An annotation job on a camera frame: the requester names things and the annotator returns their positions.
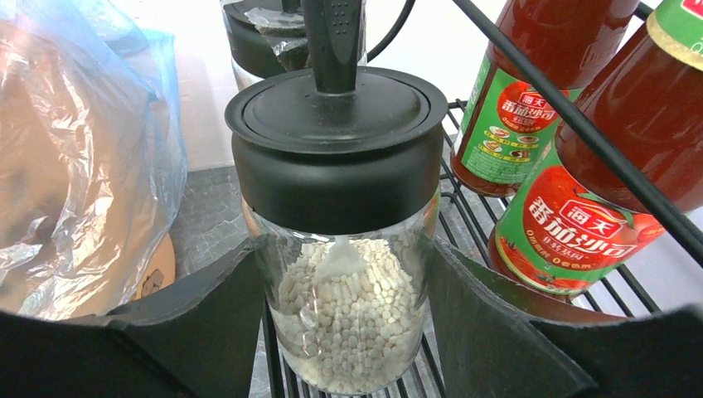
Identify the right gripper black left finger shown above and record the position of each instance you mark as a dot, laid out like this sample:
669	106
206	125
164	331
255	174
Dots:
195	338

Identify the black-lid shaker jar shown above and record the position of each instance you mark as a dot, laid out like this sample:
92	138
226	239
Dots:
266	38
339	178

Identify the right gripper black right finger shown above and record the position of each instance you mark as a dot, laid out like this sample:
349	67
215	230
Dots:
497	338

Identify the sauce bottle yellow cap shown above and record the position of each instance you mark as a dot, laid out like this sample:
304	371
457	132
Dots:
573	220
507	122

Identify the tan capybara trash bin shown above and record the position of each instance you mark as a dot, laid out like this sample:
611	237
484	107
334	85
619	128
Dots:
93	163

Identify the black wire rack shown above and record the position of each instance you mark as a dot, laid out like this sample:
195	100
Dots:
633	143

